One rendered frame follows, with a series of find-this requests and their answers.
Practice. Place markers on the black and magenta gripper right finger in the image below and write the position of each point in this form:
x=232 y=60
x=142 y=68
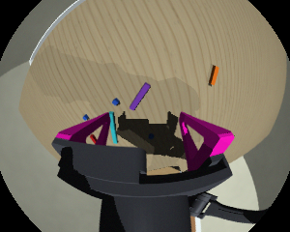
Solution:
x=216 y=140

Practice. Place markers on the orange rod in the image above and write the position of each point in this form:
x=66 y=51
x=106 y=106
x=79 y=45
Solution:
x=214 y=75

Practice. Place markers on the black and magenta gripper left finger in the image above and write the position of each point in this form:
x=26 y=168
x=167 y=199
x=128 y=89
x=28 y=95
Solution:
x=79 y=133

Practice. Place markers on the purple rod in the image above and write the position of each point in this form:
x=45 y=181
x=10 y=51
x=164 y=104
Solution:
x=139 y=96

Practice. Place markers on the turquoise rod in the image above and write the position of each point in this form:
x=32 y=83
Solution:
x=113 y=128

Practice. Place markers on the red rod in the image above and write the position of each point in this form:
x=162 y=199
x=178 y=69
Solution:
x=93 y=138

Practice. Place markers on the small blue cube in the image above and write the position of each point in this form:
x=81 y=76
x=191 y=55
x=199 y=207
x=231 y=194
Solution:
x=115 y=101
x=85 y=117

